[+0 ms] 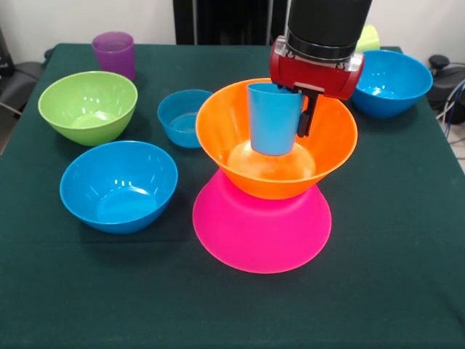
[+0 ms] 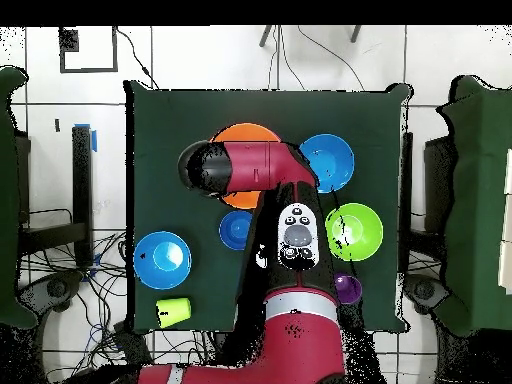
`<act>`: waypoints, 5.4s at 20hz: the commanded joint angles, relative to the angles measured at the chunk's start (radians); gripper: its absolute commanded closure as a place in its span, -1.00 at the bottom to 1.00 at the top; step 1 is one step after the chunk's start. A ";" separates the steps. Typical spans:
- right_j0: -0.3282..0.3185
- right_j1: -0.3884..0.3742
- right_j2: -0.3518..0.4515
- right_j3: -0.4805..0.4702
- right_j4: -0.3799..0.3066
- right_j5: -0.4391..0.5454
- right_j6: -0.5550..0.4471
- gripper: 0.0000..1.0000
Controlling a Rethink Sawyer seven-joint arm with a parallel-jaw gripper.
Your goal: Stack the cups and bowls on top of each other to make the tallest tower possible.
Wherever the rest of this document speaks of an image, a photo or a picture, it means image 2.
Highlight orange bowl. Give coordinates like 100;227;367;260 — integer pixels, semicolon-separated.
209;122;283;210

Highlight large blue bowl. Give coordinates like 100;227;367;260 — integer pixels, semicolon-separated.
132;230;193;290
298;133;356;194

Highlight yellow-green cup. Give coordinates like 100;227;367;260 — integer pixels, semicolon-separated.
154;296;192;329

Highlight small dark blue bowl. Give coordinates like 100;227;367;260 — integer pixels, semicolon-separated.
218;209;254;252

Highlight lime green bowl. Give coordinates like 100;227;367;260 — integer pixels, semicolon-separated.
325;202;384;262

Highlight purple cup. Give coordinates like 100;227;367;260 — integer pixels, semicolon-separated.
334;272;364;306

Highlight dark green tablecloth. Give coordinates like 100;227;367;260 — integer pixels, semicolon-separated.
123;77;415;335

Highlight black power strip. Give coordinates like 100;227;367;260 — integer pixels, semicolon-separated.
112;319;156;367

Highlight grey chair base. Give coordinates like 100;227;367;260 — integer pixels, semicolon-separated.
403;273;449;315
17;271;85;317

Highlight green cloth covered table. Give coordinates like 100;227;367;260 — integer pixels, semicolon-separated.
433;74;512;337
0;65;39;331

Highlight black stand post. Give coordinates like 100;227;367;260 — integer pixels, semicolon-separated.
17;123;98;269
397;131;415;275

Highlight tangled floor cables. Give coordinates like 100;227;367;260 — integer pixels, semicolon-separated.
19;231;217;377

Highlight camera tripod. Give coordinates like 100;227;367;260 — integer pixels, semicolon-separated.
258;25;363;48

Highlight black floor cable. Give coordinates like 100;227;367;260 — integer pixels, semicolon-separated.
114;26;160;90
296;25;366;92

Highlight black square floor frame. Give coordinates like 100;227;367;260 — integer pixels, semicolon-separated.
58;25;120;74

